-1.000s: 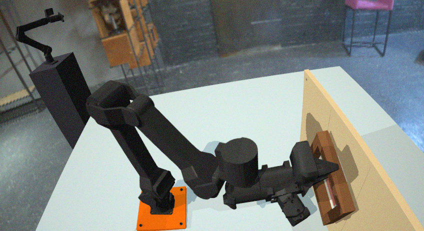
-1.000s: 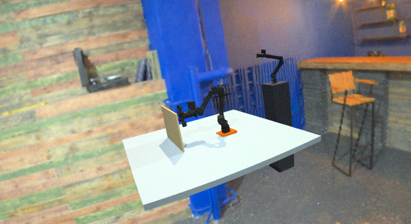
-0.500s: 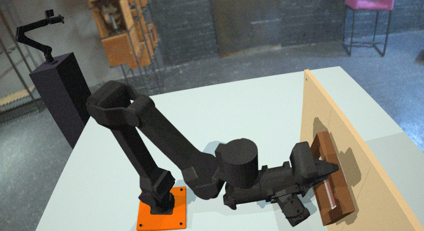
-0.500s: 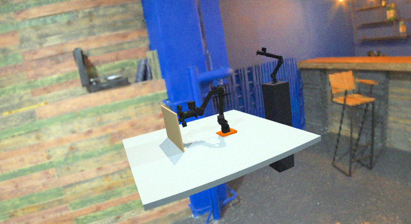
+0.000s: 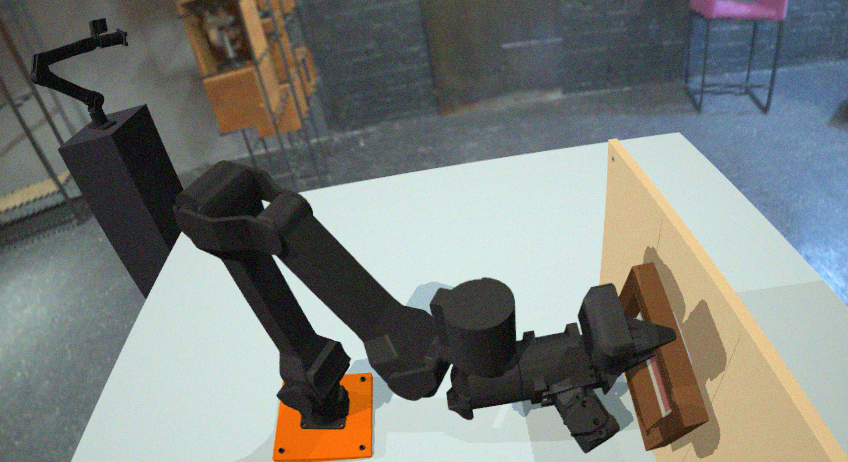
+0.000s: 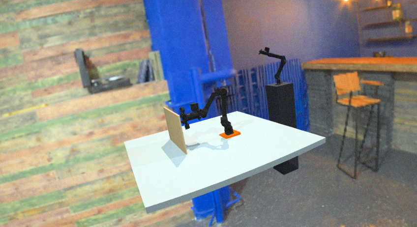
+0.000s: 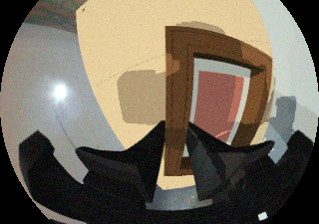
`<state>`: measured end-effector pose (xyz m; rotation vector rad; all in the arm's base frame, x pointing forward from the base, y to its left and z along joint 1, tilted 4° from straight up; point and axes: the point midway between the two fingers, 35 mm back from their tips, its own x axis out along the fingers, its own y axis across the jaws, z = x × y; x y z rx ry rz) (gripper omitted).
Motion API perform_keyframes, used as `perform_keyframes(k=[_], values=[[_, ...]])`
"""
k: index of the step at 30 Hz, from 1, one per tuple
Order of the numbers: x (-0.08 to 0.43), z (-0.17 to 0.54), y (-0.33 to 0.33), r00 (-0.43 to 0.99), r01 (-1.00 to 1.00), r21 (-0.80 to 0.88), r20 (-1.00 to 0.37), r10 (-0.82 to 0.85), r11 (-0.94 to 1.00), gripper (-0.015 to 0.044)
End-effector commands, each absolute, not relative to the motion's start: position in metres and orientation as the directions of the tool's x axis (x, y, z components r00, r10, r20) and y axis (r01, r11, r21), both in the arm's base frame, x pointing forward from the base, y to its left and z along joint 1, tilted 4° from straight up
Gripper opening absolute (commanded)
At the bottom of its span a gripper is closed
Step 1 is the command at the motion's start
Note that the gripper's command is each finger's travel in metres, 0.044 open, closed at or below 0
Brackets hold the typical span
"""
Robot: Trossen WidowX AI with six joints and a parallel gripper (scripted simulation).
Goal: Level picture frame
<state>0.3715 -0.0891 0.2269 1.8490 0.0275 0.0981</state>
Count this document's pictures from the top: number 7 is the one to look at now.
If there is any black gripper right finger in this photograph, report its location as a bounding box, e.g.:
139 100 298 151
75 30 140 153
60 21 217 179
186 122 275 201

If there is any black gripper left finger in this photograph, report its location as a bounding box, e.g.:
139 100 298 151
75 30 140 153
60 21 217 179
76 120 164 204

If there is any brown wooden picture frame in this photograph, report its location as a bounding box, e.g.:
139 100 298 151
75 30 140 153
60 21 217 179
163 26 272 176

